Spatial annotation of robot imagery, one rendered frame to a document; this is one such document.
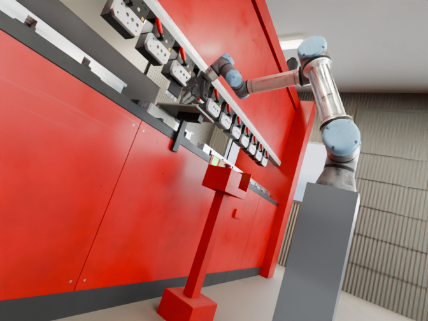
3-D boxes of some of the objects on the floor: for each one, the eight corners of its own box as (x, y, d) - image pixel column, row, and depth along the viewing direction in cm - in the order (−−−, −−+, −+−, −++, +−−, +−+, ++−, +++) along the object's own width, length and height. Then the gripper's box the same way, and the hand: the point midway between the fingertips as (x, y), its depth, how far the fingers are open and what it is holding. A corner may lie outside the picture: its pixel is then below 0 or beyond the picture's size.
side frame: (267, 278, 288) (314, 100, 330) (207, 251, 333) (255, 98, 375) (273, 277, 309) (316, 110, 351) (215, 251, 354) (260, 106, 396)
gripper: (207, 76, 141) (179, 101, 145) (200, 66, 133) (170, 93, 138) (214, 85, 136) (185, 110, 141) (206, 75, 129) (176, 102, 133)
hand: (181, 103), depth 137 cm, fingers closed
